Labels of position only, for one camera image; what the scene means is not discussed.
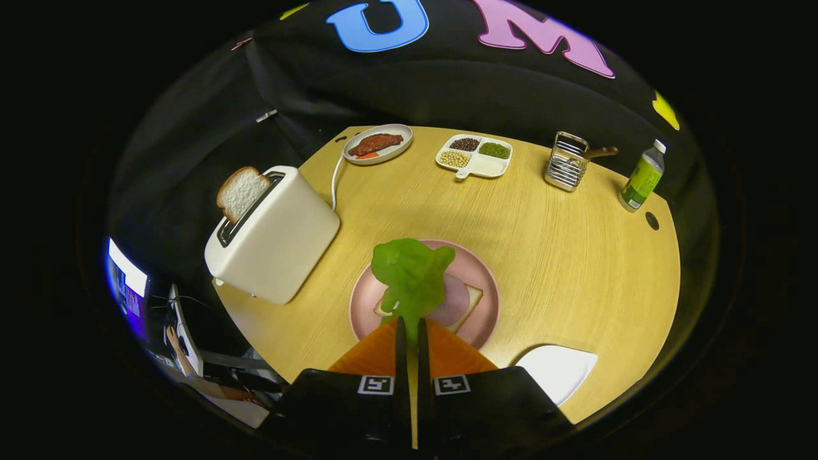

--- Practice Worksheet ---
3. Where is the white toaster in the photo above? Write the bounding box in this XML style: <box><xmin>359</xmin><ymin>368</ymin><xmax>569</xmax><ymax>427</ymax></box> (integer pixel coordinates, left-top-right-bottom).
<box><xmin>204</xmin><ymin>165</ymin><xmax>341</xmax><ymax>306</ymax></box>

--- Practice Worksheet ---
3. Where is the white leaf-shaped plate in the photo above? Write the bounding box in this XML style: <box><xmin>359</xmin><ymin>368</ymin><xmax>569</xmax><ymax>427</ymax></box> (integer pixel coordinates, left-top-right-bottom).
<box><xmin>515</xmin><ymin>344</ymin><xmax>599</xmax><ymax>407</ymax></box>

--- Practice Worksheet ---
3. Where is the small round white plate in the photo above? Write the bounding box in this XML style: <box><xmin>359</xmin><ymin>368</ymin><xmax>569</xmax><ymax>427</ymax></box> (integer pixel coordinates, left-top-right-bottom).
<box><xmin>343</xmin><ymin>124</ymin><xmax>414</xmax><ymax>166</ymax></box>

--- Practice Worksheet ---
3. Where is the metal wire holder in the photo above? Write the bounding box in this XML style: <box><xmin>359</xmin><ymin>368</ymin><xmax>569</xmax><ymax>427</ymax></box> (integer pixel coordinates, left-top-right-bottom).
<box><xmin>544</xmin><ymin>131</ymin><xmax>590</xmax><ymax>193</ymax></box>

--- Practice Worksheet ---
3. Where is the computer monitor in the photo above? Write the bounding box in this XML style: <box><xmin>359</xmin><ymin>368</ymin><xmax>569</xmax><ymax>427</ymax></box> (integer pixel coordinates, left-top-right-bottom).
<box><xmin>104</xmin><ymin>238</ymin><xmax>151</xmax><ymax>342</ymax></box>

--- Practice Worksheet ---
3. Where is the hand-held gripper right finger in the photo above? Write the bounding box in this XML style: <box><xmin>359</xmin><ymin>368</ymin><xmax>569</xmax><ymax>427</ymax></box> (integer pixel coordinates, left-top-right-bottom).
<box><xmin>417</xmin><ymin>318</ymin><xmax>574</xmax><ymax>457</ymax></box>

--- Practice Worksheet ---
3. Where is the toasted bread slice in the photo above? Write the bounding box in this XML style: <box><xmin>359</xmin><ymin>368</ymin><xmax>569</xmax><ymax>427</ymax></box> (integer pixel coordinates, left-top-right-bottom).
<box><xmin>216</xmin><ymin>166</ymin><xmax>273</xmax><ymax>224</ymax></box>

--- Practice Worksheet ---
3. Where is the pink ham slice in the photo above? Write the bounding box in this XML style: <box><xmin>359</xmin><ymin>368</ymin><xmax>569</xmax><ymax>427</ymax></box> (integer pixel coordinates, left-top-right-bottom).
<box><xmin>427</xmin><ymin>273</ymin><xmax>472</xmax><ymax>328</ymax></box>

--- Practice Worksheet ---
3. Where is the green label drink bottle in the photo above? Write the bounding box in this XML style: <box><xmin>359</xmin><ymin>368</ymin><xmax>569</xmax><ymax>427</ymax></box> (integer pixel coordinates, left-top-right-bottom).
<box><xmin>618</xmin><ymin>139</ymin><xmax>667</xmax><ymax>213</ymax></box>

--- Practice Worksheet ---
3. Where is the white toaster power cable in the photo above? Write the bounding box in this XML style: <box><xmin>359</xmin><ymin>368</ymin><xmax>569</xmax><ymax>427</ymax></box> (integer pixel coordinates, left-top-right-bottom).
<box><xmin>330</xmin><ymin>150</ymin><xmax>347</xmax><ymax>211</ymax></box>

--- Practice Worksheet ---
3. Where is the brown cooked meat piece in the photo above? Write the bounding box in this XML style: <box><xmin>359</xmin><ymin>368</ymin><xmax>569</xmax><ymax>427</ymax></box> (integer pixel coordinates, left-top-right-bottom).
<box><xmin>347</xmin><ymin>132</ymin><xmax>405</xmax><ymax>158</ymax></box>

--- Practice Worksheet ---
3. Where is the white divided dish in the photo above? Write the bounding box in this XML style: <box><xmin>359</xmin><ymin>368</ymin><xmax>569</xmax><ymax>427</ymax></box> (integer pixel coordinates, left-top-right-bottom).
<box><xmin>435</xmin><ymin>134</ymin><xmax>514</xmax><ymax>181</ymax></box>

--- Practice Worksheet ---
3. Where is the pink round plate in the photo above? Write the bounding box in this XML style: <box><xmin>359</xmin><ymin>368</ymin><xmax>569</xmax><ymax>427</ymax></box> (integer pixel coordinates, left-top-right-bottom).
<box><xmin>349</xmin><ymin>240</ymin><xmax>500</xmax><ymax>351</ymax></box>

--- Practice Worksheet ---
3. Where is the white bread slice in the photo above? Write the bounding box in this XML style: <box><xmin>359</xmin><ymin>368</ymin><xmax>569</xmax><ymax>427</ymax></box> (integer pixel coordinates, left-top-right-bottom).
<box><xmin>374</xmin><ymin>284</ymin><xmax>484</xmax><ymax>334</ymax></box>

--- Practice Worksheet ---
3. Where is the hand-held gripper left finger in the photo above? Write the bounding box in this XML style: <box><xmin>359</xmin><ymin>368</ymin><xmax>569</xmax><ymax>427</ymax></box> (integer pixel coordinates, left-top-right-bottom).
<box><xmin>259</xmin><ymin>316</ymin><xmax>413</xmax><ymax>456</ymax></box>

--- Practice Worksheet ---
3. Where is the green lettuce leaf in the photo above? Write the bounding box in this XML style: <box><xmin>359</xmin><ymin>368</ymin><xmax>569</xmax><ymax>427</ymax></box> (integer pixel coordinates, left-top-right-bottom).
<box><xmin>371</xmin><ymin>238</ymin><xmax>457</xmax><ymax>346</ymax></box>

